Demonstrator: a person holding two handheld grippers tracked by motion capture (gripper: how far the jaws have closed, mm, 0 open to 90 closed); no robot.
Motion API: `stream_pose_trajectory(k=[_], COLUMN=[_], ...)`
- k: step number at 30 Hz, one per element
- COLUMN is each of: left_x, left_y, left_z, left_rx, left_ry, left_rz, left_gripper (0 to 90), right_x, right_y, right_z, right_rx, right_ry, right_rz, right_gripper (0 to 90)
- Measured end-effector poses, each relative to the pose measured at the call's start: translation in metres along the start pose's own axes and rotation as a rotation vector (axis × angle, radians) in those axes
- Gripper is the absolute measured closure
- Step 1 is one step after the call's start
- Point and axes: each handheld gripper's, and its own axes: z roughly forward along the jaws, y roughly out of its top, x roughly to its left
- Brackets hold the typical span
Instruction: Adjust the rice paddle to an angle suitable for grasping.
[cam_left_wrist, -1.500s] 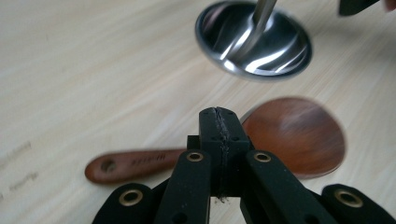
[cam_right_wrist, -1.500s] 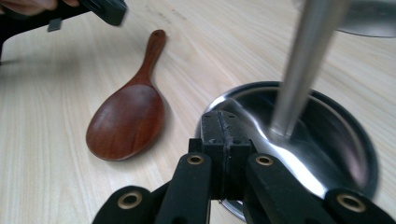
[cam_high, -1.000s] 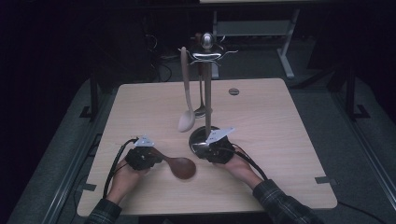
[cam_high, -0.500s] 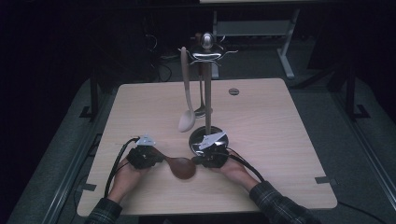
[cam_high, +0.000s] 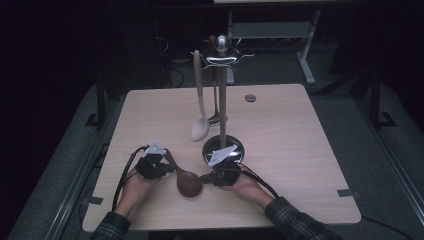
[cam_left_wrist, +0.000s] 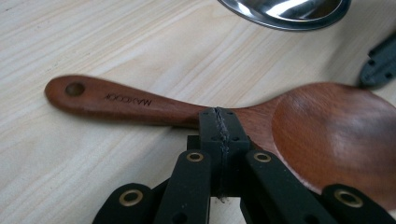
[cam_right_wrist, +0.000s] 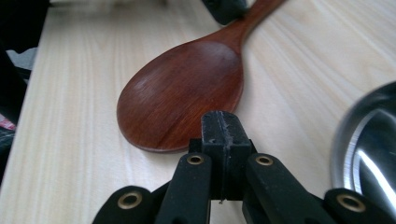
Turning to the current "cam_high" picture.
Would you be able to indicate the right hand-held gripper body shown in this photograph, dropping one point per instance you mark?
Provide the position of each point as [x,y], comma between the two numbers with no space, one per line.
[224,173]

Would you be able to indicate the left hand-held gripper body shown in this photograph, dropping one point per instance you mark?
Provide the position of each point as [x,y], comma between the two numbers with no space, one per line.
[151,166]

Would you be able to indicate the brown wooden rice spoon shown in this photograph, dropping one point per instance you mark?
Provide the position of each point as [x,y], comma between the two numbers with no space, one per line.
[188,183]

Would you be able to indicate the metal utensil stand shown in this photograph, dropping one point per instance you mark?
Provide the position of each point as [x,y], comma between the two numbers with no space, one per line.
[222,100]

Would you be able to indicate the person's right hand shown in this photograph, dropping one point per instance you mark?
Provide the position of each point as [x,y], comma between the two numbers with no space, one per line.
[248,190]

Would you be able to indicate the person's left hand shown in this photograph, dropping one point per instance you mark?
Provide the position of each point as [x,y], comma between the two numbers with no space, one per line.
[135,193]

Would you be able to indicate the grey tape strip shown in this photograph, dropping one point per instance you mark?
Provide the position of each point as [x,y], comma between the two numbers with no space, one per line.
[92,200]
[349,193]

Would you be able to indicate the black metal stand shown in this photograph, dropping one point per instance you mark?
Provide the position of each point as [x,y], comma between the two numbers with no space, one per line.
[100,106]
[375,106]

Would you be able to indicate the grey round table grommet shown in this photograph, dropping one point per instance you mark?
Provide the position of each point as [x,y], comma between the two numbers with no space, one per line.
[250,98]

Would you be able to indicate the white metal desk frame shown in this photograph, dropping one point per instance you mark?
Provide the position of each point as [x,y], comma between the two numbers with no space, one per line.
[273,30]

